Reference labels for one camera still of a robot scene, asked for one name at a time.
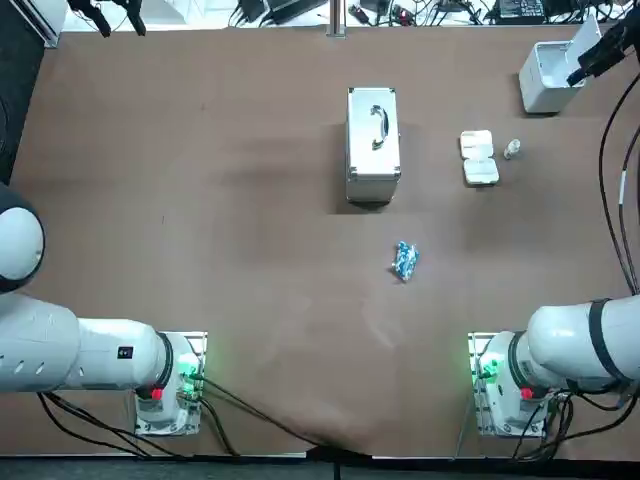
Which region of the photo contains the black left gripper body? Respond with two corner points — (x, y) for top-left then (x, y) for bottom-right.
(67, 0), (144, 14)

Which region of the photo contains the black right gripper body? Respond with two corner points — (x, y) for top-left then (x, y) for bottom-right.
(606, 10), (640, 55)

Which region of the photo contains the white open pill box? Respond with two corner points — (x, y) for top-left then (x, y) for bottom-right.
(458, 129), (500, 189)

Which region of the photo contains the white bin with raised lid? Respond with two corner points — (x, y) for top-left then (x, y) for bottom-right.
(518, 13), (601, 115)

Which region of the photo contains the black power adapter with label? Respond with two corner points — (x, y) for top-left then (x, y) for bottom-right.
(494, 0), (551, 24)

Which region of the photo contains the small black power adapter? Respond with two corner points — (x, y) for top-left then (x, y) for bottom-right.
(238, 0), (271, 23)

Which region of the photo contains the blue pill blister packet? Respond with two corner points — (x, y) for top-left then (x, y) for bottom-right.
(388, 240), (421, 285)

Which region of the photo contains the white metal rail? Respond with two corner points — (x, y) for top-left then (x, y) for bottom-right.
(14, 0), (67, 49)

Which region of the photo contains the black cable tangle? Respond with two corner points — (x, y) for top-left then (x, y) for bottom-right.
(369, 0), (501, 26)

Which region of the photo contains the aluminium profile post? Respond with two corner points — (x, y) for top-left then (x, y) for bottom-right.
(326, 0), (349, 39)

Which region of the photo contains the silver aluminium case with handle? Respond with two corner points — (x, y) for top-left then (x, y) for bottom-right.
(346, 87), (403, 204)

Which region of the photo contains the black right arm base cable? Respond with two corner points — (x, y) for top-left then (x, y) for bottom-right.
(509, 382), (640, 462)

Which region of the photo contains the black arm base cable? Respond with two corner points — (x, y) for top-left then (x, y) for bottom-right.
(197, 375), (374, 459)
(509, 382), (640, 462)

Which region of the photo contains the black left arm base cable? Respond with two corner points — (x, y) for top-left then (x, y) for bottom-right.
(197, 375), (374, 459)

